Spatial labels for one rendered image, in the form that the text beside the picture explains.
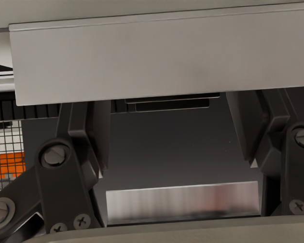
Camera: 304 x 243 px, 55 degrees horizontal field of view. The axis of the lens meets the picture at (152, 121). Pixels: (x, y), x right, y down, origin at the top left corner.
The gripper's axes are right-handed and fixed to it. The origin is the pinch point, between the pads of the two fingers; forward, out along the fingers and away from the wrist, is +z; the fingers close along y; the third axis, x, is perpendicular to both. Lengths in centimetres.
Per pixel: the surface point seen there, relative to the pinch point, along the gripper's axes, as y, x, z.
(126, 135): -7, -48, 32
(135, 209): -2.4, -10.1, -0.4
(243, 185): 4.9, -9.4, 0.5
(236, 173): 18, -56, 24
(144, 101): -1.8, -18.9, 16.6
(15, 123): -195, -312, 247
